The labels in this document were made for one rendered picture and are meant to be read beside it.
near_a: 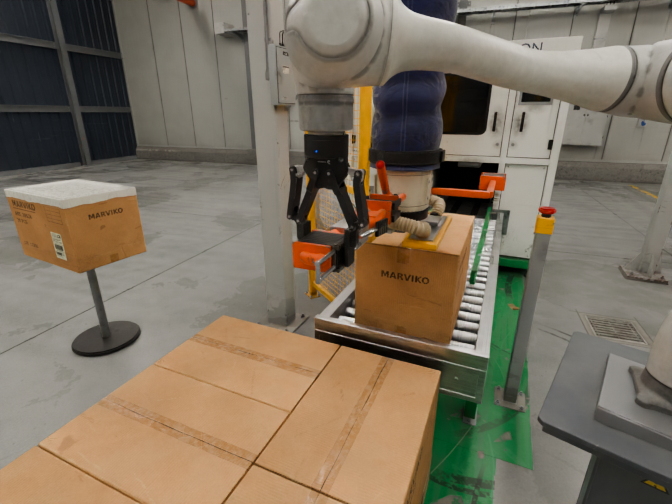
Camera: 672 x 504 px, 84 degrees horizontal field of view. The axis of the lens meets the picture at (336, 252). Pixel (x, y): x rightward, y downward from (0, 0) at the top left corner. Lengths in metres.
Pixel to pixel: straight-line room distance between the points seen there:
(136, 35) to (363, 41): 13.94
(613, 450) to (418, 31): 0.92
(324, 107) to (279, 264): 1.97
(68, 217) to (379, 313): 1.64
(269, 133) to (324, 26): 1.94
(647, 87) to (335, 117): 0.48
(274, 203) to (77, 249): 1.09
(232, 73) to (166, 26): 2.46
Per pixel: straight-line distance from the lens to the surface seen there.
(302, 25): 0.43
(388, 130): 1.13
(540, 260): 1.91
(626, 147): 10.56
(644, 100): 0.79
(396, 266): 1.48
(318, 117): 0.61
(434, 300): 1.50
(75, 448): 1.39
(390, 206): 0.95
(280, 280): 2.56
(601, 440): 1.09
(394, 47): 0.48
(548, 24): 10.29
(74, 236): 2.38
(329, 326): 1.61
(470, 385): 1.57
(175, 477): 1.20
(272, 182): 2.37
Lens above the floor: 1.42
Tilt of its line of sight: 20 degrees down
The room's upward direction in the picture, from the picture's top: straight up
